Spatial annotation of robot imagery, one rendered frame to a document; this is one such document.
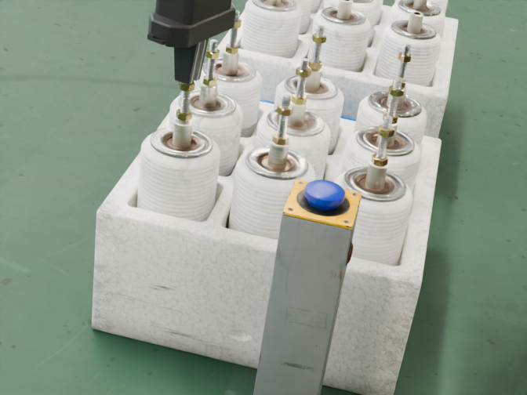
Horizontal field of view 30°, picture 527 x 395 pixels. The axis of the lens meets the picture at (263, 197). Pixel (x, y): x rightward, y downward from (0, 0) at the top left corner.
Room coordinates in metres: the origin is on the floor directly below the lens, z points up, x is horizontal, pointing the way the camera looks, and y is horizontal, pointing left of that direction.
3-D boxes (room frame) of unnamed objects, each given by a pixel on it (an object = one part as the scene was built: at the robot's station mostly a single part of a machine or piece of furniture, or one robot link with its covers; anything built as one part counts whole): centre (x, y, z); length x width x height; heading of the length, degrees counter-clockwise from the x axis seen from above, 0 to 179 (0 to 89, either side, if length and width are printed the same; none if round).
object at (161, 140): (1.04, 0.11, 0.25); 0.08 x 0.08 x 0.01
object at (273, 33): (1.58, 0.03, 0.16); 0.10 x 0.10 x 0.18
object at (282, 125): (1.03, -0.01, 0.30); 0.01 x 0.01 x 0.08
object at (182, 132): (1.04, 0.11, 0.26); 0.02 x 0.02 x 0.03
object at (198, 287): (1.14, -0.03, 0.09); 0.39 x 0.39 x 0.18; 82
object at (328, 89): (1.26, -0.04, 0.25); 0.08 x 0.08 x 0.01
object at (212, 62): (1.16, 0.09, 0.30); 0.01 x 0.01 x 0.08
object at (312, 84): (1.26, -0.04, 0.26); 0.02 x 0.02 x 0.03
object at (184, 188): (1.04, 0.11, 0.16); 0.10 x 0.10 x 0.18
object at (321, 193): (0.85, -0.06, 0.32); 0.04 x 0.04 x 0.02
